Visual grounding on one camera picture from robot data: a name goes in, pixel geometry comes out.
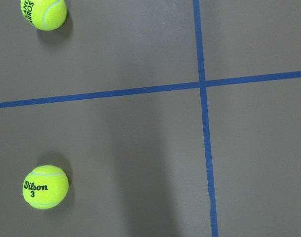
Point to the Roland Garros tennis ball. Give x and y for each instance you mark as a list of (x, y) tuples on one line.
[(45, 15)]

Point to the Wilson 3 tennis ball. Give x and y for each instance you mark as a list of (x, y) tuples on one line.
[(45, 187)]

